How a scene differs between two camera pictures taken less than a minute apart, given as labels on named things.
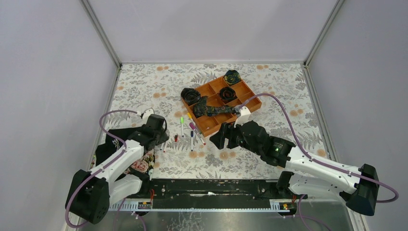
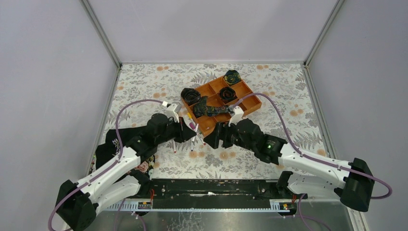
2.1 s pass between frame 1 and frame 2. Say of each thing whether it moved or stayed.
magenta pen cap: stayed
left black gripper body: moved
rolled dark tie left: stayed
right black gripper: stayed
